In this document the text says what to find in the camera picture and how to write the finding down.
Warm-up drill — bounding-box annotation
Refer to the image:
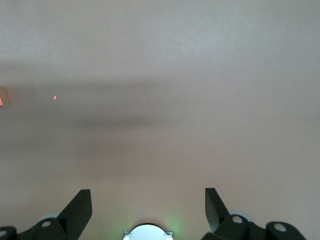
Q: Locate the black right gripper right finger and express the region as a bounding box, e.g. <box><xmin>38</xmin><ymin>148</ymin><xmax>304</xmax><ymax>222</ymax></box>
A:
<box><xmin>201</xmin><ymin>187</ymin><xmax>267</xmax><ymax>240</ymax></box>

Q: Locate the orange foam block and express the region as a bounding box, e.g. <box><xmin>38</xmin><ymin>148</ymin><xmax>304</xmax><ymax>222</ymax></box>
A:
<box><xmin>0</xmin><ymin>86</ymin><xmax>12</xmax><ymax>109</ymax></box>

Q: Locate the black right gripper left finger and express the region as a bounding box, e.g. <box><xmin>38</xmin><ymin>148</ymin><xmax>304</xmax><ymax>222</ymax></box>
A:
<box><xmin>19</xmin><ymin>189</ymin><xmax>93</xmax><ymax>240</ymax></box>

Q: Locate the brown table cover sheet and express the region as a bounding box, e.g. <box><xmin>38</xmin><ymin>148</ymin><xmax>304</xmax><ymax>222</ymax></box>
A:
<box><xmin>0</xmin><ymin>0</ymin><xmax>320</xmax><ymax>240</ymax></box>

